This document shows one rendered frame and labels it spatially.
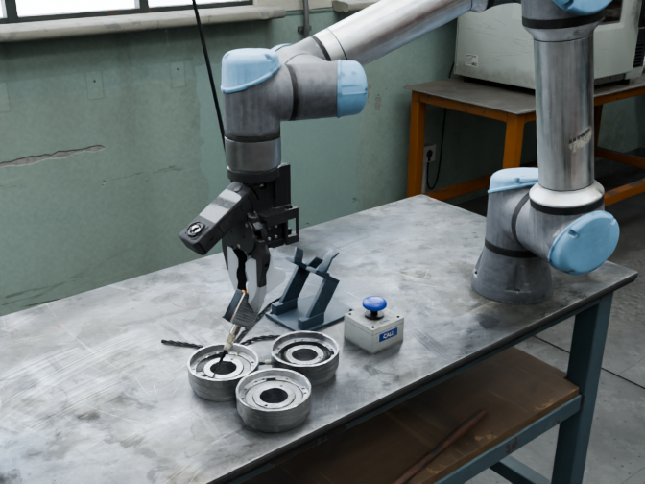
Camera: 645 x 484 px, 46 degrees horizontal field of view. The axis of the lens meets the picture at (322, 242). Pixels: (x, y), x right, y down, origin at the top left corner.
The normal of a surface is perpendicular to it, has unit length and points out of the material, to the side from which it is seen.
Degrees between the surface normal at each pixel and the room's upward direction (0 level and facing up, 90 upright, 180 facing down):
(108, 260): 90
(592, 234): 98
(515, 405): 0
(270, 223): 90
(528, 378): 0
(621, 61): 90
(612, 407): 0
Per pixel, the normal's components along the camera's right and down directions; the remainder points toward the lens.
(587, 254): 0.36, 0.48
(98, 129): 0.63, 0.30
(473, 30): -0.78, 0.24
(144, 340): 0.00, -0.92
